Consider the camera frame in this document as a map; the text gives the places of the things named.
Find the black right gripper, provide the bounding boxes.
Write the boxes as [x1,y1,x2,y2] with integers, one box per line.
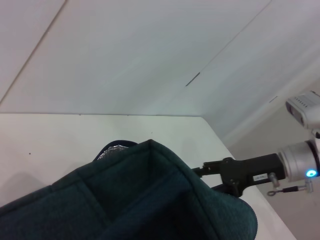
[191,152,286,197]

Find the dark teal insulated lunch bag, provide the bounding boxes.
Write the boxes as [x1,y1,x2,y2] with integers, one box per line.
[0,139,258,240]

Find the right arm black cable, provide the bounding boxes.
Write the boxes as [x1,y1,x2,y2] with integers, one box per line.
[266,172,316,197]

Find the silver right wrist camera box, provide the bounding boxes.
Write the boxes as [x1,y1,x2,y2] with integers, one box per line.
[285,91,320,130]

